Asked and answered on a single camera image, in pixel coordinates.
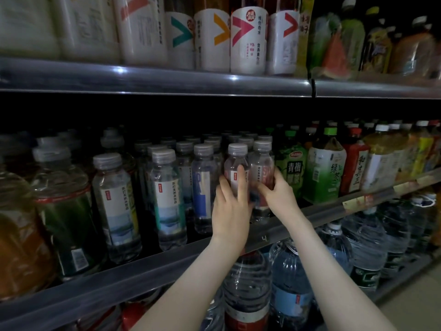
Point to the person's left hand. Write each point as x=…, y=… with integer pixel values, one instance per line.
x=231, y=220

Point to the person's right hand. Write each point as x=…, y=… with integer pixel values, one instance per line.
x=282, y=200

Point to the row of large water jugs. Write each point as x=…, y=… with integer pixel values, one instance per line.
x=289, y=286

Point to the dark grey store shelving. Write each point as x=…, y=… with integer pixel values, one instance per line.
x=138, y=79

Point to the person's left forearm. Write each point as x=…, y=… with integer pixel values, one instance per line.
x=186, y=293

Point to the person's right forearm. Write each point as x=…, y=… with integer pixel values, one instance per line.
x=337, y=279

